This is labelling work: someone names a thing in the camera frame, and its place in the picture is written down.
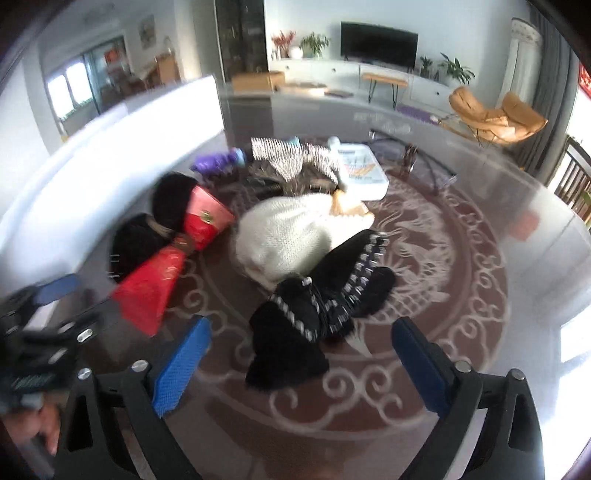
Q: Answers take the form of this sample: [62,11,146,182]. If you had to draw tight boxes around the purple floor mat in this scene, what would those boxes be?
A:
[397,105,437,121]

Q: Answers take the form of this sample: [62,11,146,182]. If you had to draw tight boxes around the white television cabinet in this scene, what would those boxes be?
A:
[270,58,462,109]

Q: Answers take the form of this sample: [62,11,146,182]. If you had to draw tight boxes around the wooden bench black legs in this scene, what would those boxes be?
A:
[361,73,409,104]

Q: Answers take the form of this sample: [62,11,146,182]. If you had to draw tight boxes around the red flower arrangement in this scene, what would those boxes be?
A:
[271,30,296,58]

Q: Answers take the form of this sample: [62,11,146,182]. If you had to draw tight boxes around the white knit hat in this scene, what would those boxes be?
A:
[235,194,375,284]

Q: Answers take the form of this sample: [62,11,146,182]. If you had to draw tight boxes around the round wooden low table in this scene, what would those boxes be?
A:
[281,82,326,95]

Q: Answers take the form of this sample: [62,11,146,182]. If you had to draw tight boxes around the orange lounge chair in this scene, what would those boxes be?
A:
[448,85,549,147]

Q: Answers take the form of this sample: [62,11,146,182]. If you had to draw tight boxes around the dark glass display cabinet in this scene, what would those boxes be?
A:
[215,0,269,83]

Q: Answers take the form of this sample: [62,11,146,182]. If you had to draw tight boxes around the black fuzzy garment silver trim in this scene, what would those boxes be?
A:
[245,228,398,393]

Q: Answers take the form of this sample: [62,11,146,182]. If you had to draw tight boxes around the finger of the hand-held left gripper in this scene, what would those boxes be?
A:
[28,300,118,344]
[9,274,81,310]

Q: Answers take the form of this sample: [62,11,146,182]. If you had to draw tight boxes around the black flat television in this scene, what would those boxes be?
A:
[341,21,419,70]

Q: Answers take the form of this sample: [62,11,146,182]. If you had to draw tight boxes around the sliding glass door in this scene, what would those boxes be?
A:
[83,37,127,114]

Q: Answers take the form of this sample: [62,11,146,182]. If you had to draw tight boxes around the brown patterned hair accessory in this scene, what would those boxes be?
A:
[245,164,338,197]

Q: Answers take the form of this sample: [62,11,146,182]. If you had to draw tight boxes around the large potted plant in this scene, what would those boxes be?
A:
[438,53,475,86]

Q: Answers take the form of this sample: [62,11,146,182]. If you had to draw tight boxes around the white covered standing air conditioner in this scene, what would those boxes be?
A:
[496,17,543,121]

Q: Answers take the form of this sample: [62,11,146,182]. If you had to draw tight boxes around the cardboard box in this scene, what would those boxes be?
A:
[231,71,286,92]

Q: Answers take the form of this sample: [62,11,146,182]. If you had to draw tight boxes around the white plastic bottle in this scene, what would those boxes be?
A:
[328,136,389,200]

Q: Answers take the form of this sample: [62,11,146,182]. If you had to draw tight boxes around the dark patterned glass desktop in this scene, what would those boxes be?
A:
[0,85,591,480]

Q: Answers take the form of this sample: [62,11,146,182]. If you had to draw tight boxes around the purple bottle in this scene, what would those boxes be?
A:
[191,148,247,176]

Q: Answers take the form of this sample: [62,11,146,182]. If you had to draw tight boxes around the grey curtain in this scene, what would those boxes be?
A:
[517,9,580,183]

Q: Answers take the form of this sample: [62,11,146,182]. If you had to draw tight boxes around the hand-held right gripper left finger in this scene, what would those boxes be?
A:
[55,315,212,480]

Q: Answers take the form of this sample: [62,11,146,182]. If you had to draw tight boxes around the black frame glasses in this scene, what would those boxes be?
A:
[369,129,458,192]

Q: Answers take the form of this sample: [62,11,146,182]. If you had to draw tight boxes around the leafy potted plant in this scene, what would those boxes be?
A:
[300,32,330,58]

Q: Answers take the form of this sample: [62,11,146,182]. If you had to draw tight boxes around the person's left hand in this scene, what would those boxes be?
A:
[9,404,63,462]

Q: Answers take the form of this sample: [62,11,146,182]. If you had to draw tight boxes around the red pouch with black pompoms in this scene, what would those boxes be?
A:
[112,185,236,337]

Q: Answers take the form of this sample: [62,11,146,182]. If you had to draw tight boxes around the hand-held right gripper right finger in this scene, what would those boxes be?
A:
[392,316,546,480]

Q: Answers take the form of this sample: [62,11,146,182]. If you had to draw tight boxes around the dark wooden dining chair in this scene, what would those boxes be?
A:
[547,135,591,222]

